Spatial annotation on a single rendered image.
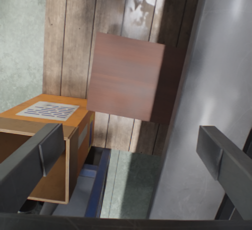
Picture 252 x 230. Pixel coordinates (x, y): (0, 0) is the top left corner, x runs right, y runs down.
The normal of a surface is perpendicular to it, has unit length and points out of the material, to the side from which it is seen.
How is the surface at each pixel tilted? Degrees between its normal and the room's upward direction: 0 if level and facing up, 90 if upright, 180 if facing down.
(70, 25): 0
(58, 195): 90
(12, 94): 0
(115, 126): 0
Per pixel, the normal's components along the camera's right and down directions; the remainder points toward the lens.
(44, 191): 0.11, -0.95
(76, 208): -0.03, 0.28
